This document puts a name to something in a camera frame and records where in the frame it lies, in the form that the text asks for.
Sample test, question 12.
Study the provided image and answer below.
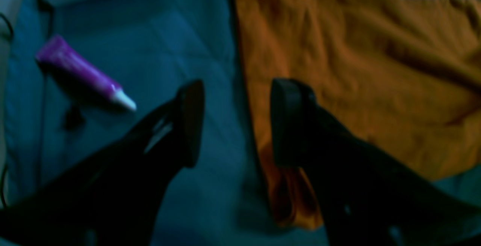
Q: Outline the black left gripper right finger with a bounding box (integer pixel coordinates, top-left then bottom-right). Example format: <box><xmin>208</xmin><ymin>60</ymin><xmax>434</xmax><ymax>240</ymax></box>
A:
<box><xmin>270</xmin><ymin>78</ymin><xmax>480</xmax><ymax>246</ymax></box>

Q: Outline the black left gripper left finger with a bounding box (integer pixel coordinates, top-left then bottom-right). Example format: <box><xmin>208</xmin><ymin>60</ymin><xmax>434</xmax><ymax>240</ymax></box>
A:
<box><xmin>1</xmin><ymin>80</ymin><xmax>205</xmax><ymax>246</ymax></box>

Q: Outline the orange t-shirt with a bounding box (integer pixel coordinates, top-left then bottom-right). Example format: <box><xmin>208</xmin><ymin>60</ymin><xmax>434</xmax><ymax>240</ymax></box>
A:
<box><xmin>235</xmin><ymin>0</ymin><xmax>481</xmax><ymax>229</ymax></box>

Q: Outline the blue table cloth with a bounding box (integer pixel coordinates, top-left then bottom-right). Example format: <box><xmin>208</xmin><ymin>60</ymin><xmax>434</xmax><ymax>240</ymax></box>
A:
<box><xmin>1</xmin><ymin>0</ymin><xmax>329</xmax><ymax>246</ymax></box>

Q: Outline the purple glue tube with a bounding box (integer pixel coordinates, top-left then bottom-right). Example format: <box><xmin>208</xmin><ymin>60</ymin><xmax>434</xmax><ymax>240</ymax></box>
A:
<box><xmin>35</xmin><ymin>35</ymin><xmax>137</xmax><ymax>112</ymax></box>

